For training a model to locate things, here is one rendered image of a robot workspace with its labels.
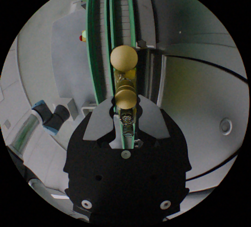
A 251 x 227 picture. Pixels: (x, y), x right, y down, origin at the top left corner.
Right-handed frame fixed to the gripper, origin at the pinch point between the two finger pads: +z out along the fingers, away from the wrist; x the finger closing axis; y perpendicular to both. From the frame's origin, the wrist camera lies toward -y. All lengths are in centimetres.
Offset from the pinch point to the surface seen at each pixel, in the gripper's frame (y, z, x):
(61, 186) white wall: 425, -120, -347
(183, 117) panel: 5.3, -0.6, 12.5
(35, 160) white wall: 227, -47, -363
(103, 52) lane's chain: -9.0, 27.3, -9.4
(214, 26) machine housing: -14.9, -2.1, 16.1
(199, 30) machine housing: -14.3, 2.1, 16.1
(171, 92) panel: 2.9, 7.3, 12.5
